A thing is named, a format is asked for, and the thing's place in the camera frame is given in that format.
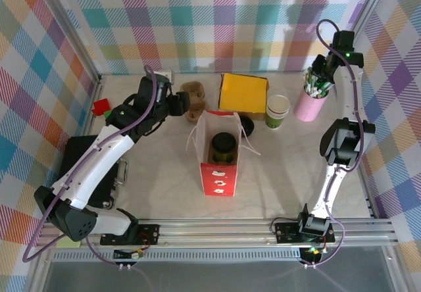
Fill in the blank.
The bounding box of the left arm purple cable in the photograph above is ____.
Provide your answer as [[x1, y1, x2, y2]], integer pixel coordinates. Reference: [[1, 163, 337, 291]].
[[22, 64, 158, 268]]

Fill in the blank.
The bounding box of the large red block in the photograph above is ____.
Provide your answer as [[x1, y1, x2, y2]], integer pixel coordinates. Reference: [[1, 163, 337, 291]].
[[93, 97, 110, 116]]

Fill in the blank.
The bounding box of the green sticky note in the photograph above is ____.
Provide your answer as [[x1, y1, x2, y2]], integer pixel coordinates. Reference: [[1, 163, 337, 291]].
[[55, 237, 83, 249]]

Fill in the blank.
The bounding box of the yellow-topped cardboard box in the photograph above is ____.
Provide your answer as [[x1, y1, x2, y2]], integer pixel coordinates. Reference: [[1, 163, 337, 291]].
[[216, 72, 269, 122]]

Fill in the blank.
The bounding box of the aluminium mounting rail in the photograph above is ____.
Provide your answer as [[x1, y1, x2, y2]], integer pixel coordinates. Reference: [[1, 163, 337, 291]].
[[34, 218, 399, 250]]

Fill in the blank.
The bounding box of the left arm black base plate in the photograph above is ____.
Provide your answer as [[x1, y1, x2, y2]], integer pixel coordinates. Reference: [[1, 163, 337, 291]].
[[99, 223, 161, 246]]

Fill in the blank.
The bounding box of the perforated metal cable duct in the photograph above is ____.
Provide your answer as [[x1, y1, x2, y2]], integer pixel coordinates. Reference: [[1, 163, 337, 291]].
[[52, 251, 330, 262]]

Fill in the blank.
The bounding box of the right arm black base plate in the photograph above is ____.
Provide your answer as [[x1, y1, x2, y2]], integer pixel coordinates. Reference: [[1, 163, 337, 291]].
[[274, 221, 336, 244]]

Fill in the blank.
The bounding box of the small connector board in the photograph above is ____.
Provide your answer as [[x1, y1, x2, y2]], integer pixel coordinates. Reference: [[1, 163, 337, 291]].
[[112, 247, 145, 260], [301, 245, 327, 264]]

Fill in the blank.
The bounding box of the red paper takeout bag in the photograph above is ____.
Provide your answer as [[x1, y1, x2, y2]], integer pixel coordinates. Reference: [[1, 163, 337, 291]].
[[186, 109, 263, 197]]

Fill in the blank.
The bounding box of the aluminium frame post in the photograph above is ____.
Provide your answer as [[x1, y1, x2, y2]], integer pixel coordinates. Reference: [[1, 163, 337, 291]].
[[31, 0, 101, 82], [331, 0, 393, 74]]

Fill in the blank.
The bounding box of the pink cylindrical straw holder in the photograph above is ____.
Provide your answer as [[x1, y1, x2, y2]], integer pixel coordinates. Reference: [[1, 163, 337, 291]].
[[293, 84, 329, 122]]

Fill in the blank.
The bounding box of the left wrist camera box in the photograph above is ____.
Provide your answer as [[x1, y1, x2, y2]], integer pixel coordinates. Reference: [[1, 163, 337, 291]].
[[153, 70, 174, 83]]

